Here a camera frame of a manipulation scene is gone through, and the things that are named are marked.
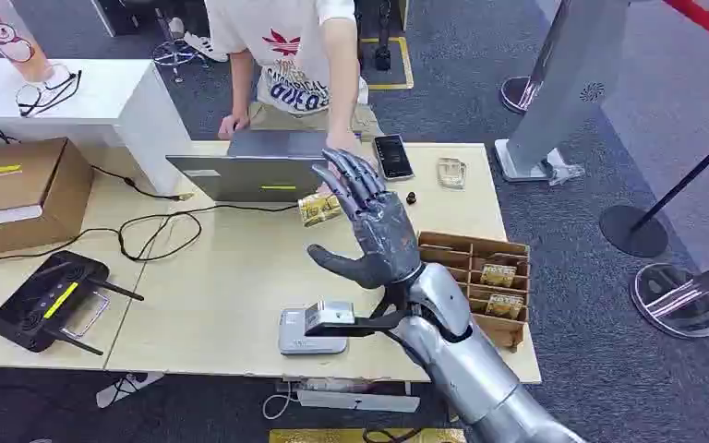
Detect flat grey device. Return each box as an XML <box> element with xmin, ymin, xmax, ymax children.
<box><xmin>278</xmin><ymin>307</ymin><xmax>349</xmax><ymax>357</ymax></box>

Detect yellow floor tape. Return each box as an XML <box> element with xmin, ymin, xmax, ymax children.
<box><xmin>359</xmin><ymin>36</ymin><xmax>415</xmax><ymax>92</ymax></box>

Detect chrome stanchion with round base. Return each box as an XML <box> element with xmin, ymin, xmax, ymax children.
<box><xmin>499</xmin><ymin>0</ymin><xmax>574</xmax><ymax>115</ymax></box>
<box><xmin>630</xmin><ymin>247</ymin><xmax>709</xmax><ymax>341</ymax></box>

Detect black smartphone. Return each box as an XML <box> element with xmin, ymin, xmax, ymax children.
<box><xmin>371</xmin><ymin>133</ymin><xmax>415</xmax><ymax>182</ymax></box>

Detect brown cardboard box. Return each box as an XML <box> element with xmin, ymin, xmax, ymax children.
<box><xmin>0</xmin><ymin>137</ymin><xmax>94</xmax><ymax>257</ymax></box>

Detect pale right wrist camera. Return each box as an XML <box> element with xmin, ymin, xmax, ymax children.
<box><xmin>303</xmin><ymin>300</ymin><xmax>412</xmax><ymax>340</ymax></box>

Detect grey standing panel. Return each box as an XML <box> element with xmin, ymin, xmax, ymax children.
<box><xmin>493</xmin><ymin>0</ymin><xmax>632</xmax><ymax>186</ymax></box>

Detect black rimmed glasses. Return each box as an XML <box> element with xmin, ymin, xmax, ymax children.
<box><xmin>15</xmin><ymin>68</ymin><xmax>84</xmax><ymax>118</ymax></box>

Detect black tripod stand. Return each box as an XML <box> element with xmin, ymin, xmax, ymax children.
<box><xmin>354</xmin><ymin>0</ymin><xmax>393</xmax><ymax>73</ymax></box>

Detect red barrier belt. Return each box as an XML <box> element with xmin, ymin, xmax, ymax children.
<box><xmin>662</xmin><ymin>0</ymin><xmax>709</xmax><ymax>57</ymax></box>

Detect black router with antennas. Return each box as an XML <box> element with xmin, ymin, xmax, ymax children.
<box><xmin>0</xmin><ymin>250</ymin><xmax>146</xmax><ymax>357</ymax></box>

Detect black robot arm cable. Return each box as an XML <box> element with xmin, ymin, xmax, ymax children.
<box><xmin>391</xmin><ymin>305</ymin><xmax>474</xmax><ymax>368</ymax></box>

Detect person's left hand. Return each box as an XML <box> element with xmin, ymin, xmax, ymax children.
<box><xmin>327</xmin><ymin>130</ymin><xmax>381</xmax><ymax>167</ymax></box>

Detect grey laptop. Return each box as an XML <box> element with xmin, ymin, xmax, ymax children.
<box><xmin>165</xmin><ymin>129</ymin><xmax>332</xmax><ymax>204</ymax></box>

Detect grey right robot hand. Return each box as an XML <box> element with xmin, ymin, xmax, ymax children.
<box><xmin>306</xmin><ymin>148</ymin><xmax>424</xmax><ymax>291</ymax></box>

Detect gold sheet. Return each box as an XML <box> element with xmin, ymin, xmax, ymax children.
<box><xmin>269</xmin><ymin>427</ymin><xmax>468</xmax><ymax>443</ymax></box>

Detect white cable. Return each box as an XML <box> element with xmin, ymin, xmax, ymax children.
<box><xmin>261</xmin><ymin>390</ymin><xmax>299</xmax><ymax>422</ymax></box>

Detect cartoon print cup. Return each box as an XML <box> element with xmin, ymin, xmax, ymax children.
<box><xmin>0</xmin><ymin>0</ymin><xmax>57</xmax><ymax>86</ymax></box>

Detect long black looped cable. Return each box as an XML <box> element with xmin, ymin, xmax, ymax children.
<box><xmin>0</xmin><ymin>202</ymin><xmax>299</xmax><ymax>265</ymax></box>

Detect white cabinet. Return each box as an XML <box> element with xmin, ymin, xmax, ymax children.
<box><xmin>0</xmin><ymin>58</ymin><xmax>194</xmax><ymax>197</ymax></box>

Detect wooden card box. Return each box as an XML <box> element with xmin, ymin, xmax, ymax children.
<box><xmin>417</xmin><ymin>230</ymin><xmax>532</xmax><ymax>353</ymax></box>

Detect person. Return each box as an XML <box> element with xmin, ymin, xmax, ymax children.
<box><xmin>204</xmin><ymin>0</ymin><xmax>386</xmax><ymax>167</ymax></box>

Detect white desk foot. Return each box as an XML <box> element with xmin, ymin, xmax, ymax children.
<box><xmin>95</xmin><ymin>371</ymin><xmax>166</xmax><ymax>410</ymax></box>

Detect white shoe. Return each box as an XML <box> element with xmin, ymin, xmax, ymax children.
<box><xmin>182</xmin><ymin>30</ymin><xmax>230</xmax><ymax>65</ymax></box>

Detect gold printed card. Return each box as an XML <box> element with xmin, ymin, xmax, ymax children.
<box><xmin>486</xmin><ymin>293</ymin><xmax>525</xmax><ymax>320</ymax></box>
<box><xmin>480</xmin><ymin>263</ymin><xmax>518</xmax><ymax>289</ymax></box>
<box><xmin>297</xmin><ymin>193</ymin><xmax>344</xmax><ymax>229</ymax></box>

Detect clear plastic card sleeve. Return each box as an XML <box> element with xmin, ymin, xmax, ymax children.
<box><xmin>60</xmin><ymin>290</ymin><xmax>112</xmax><ymax>340</ymax></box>

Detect black stanchion with round base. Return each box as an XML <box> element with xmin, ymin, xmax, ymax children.
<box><xmin>598</xmin><ymin>120</ymin><xmax>709</xmax><ymax>259</ymax></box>

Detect black cable with plug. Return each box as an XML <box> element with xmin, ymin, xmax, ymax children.
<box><xmin>90</xmin><ymin>164</ymin><xmax>196</xmax><ymax>204</ymax></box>

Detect white power strip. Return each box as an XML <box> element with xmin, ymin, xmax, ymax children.
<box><xmin>295</xmin><ymin>389</ymin><xmax>422</xmax><ymax>415</ymax></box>

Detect person's right hand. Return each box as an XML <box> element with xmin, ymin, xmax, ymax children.
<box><xmin>218</xmin><ymin>113</ymin><xmax>250</xmax><ymax>141</ymax></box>

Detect clear pack of gold cards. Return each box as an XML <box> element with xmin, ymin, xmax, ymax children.
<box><xmin>437</xmin><ymin>157</ymin><xmax>468</xmax><ymax>191</ymax></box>

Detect chrome chair base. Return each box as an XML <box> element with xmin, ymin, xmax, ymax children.
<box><xmin>150</xmin><ymin>8</ymin><xmax>212</xmax><ymax>85</ymax></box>

